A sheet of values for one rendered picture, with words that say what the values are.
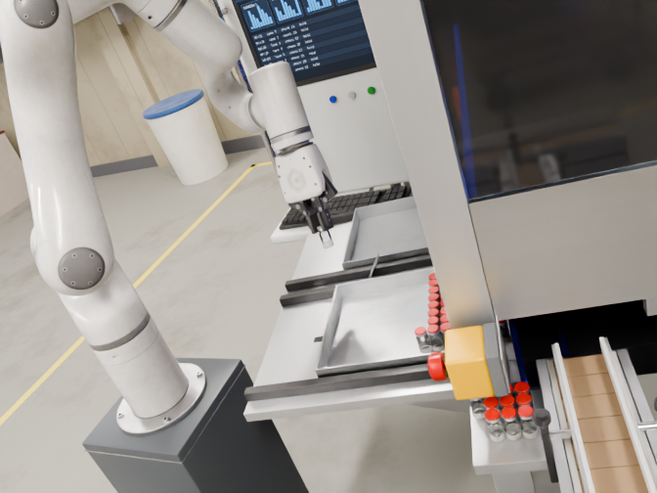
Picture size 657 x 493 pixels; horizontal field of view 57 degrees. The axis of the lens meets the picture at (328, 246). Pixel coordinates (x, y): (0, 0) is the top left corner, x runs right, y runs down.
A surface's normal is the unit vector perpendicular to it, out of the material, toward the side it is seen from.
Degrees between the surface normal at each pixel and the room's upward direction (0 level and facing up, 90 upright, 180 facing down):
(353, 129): 90
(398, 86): 90
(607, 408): 0
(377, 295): 0
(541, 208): 90
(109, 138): 90
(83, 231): 65
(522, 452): 0
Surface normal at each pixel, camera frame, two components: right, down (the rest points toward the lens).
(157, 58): -0.36, 0.55
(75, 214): 0.54, -0.21
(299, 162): -0.51, 0.26
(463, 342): -0.31, -0.83
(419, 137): -0.15, 0.53
